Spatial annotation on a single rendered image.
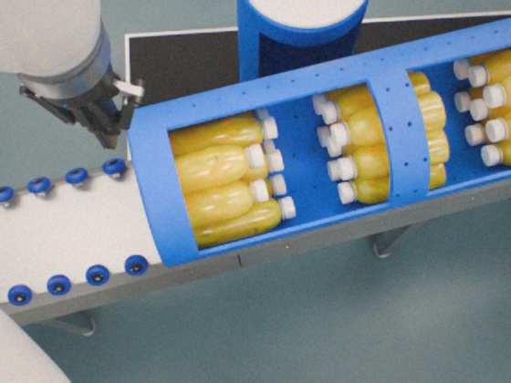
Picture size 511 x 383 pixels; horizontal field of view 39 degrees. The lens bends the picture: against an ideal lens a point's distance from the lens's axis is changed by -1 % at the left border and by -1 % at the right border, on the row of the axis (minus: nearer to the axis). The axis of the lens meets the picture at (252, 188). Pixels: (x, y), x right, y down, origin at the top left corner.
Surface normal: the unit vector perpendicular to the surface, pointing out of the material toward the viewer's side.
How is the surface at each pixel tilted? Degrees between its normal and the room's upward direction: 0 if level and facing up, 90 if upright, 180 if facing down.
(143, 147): 11
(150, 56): 0
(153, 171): 8
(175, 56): 0
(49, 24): 87
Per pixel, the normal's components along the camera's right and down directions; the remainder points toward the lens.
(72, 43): 0.68, 0.72
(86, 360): 0.00, -0.25
